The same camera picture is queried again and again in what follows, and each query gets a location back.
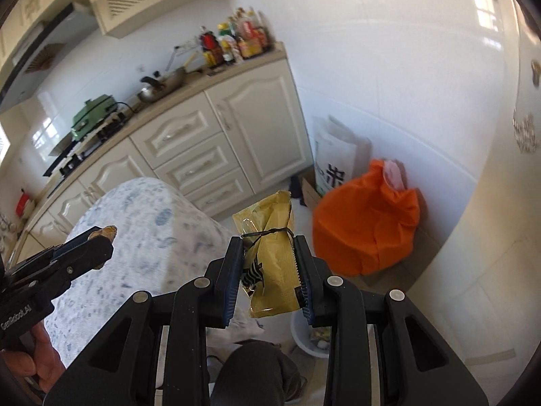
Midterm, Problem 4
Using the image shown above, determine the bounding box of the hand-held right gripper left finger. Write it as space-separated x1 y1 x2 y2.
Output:
44 237 246 406

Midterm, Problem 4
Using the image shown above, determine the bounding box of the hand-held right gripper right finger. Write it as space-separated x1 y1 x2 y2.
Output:
293 234 491 406

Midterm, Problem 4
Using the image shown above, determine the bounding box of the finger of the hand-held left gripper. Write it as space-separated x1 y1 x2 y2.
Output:
8 227 101 277
0 236 115 302

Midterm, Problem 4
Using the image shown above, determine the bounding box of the brown food scrap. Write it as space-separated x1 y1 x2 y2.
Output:
87 225 118 270

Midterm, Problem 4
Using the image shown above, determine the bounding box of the light blue waste bin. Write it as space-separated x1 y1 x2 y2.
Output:
291 311 339 358

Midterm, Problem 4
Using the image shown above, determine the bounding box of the yellow foil packet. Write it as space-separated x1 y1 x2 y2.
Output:
232 190 306 319

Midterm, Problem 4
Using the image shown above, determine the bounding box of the person's left hand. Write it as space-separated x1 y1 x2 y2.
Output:
4 323 67 394

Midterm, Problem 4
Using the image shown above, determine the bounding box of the yellow printed wrapper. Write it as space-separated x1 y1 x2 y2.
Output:
310 327 331 350

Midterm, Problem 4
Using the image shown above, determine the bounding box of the red container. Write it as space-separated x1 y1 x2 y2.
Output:
16 192 35 217

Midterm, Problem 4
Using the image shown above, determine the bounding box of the blue floral tablecloth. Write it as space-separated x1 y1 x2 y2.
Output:
44 178 266 390

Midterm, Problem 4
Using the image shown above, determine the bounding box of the person's leg in dark trousers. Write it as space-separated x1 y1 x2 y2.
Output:
209 340 303 406

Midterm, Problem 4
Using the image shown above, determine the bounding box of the black gas hob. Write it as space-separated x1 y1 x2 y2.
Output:
42 129 128 178

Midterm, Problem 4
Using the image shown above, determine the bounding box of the orange bag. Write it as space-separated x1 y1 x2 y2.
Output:
312 160 422 277

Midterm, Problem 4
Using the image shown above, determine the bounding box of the cream cabinet drawer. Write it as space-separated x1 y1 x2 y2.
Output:
154 133 232 191
184 168 256 218

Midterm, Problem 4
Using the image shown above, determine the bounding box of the dark cloth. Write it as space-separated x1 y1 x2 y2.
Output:
289 176 306 208

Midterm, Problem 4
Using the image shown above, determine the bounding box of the green electric cooker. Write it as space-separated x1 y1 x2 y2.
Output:
70 95 120 141

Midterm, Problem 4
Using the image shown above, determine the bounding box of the tall cream drawer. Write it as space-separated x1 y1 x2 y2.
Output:
129 93 216 169

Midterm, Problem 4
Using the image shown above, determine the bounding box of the white printed paper bag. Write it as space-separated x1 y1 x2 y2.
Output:
312 115 373 198

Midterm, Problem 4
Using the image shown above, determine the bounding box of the pink plastic bag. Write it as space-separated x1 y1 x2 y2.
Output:
382 160 407 189

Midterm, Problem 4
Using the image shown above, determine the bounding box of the steel wok with lid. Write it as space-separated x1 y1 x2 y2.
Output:
137 68 187 103

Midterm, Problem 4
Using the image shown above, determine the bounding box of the glass range hood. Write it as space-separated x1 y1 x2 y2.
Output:
0 2 99 113

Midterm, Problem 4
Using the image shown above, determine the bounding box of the cream door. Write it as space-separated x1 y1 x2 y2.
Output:
442 0 541 370

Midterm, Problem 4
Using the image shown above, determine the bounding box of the row of condiment bottles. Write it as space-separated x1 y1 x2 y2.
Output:
198 7 272 67

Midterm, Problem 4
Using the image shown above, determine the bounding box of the paper door decoration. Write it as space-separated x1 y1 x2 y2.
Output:
511 112 541 155

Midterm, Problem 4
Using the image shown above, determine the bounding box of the black power cable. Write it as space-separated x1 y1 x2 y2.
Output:
113 100 141 116

